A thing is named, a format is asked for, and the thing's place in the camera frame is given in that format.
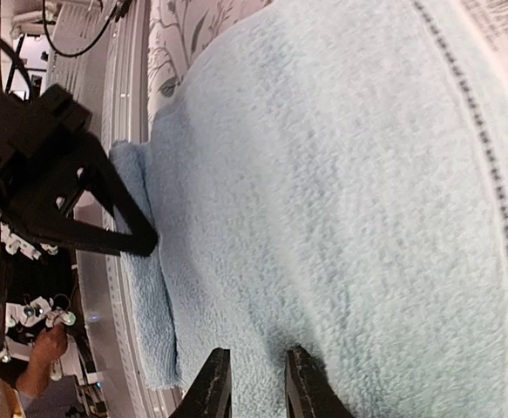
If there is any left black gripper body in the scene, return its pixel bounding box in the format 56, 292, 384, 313
0, 85, 91, 243

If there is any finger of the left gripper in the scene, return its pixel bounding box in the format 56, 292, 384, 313
26, 215, 149, 256
83, 132, 159, 256

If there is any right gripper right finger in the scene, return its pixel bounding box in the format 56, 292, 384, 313
285, 346, 354, 418

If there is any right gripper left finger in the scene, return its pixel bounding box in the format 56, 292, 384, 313
174, 347, 232, 418

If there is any light blue towel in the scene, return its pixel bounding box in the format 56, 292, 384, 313
110, 1, 508, 417

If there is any operator hand in background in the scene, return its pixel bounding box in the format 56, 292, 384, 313
27, 323, 68, 376

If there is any front aluminium rail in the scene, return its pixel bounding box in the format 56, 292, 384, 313
44, 0, 185, 418

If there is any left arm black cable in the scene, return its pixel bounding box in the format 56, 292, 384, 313
39, 0, 132, 57

